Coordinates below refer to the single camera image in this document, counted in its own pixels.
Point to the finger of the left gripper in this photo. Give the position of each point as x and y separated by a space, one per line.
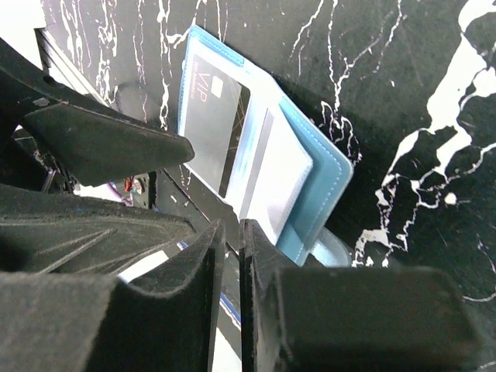
42 233
93 142

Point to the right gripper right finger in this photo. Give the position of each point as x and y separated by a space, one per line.
347 319

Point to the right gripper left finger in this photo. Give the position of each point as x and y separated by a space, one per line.
164 320

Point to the black VIP card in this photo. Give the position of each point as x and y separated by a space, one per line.
215 115

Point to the blue leather card holder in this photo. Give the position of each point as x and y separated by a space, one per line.
304 233

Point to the white magnetic stripe card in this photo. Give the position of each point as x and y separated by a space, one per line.
279 170

